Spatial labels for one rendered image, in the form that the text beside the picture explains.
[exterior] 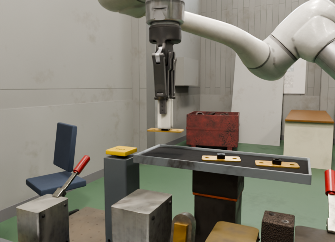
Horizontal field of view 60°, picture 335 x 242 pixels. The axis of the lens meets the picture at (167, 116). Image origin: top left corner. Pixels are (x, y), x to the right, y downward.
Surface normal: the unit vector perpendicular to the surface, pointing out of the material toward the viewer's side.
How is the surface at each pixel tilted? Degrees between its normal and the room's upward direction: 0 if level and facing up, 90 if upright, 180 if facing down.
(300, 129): 90
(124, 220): 90
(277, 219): 0
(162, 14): 90
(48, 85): 90
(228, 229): 0
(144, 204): 0
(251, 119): 76
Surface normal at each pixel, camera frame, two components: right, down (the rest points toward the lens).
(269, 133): -0.42, -0.15
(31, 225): -0.42, 0.10
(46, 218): 0.91, 0.04
